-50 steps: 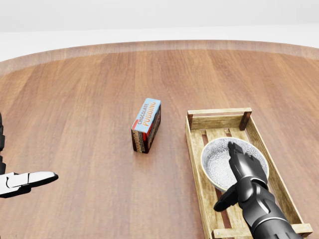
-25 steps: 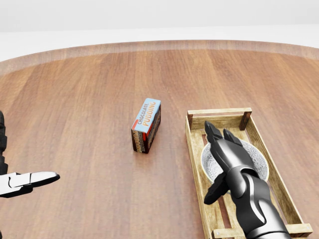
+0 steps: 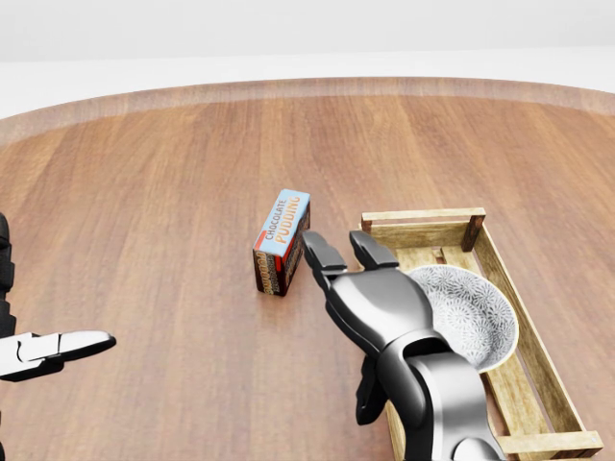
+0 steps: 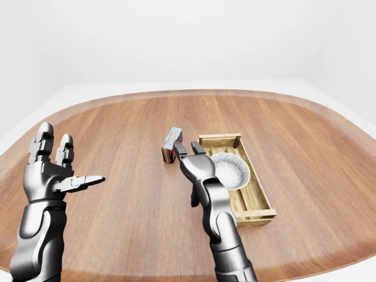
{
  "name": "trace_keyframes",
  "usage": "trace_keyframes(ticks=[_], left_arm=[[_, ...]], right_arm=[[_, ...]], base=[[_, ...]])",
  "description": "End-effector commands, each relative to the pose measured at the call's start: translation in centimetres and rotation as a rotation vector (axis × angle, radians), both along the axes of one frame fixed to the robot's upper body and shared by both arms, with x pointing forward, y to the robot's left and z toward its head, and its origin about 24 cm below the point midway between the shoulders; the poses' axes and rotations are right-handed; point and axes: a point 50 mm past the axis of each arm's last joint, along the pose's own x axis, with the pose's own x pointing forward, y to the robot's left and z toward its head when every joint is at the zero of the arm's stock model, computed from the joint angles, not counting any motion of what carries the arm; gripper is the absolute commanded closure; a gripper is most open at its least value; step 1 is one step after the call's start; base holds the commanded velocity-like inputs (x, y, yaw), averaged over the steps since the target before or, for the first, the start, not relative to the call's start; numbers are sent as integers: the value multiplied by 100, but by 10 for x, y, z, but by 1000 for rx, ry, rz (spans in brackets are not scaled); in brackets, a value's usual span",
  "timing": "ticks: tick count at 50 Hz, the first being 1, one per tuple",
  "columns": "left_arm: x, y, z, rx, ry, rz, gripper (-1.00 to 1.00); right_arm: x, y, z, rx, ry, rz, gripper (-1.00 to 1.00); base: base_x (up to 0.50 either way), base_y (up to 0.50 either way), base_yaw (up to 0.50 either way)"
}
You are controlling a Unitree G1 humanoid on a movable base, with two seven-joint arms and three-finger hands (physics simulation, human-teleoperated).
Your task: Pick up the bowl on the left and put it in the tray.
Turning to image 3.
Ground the chocolate pudding box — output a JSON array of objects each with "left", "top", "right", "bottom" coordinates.
[{"left": 252, "top": 188, "right": 312, "bottom": 298}]

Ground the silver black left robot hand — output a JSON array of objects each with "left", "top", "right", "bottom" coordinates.
[{"left": 0, "top": 212, "right": 118, "bottom": 384}]

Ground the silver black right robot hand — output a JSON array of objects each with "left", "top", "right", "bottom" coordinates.
[{"left": 301, "top": 230, "right": 437, "bottom": 427}]

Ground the grey patterned bowl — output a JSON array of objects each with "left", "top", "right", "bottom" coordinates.
[{"left": 406, "top": 264, "right": 522, "bottom": 376}]

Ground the wooden slat tray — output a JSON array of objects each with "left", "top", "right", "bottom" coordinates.
[{"left": 359, "top": 206, "right": 604, "bottom": 461}]

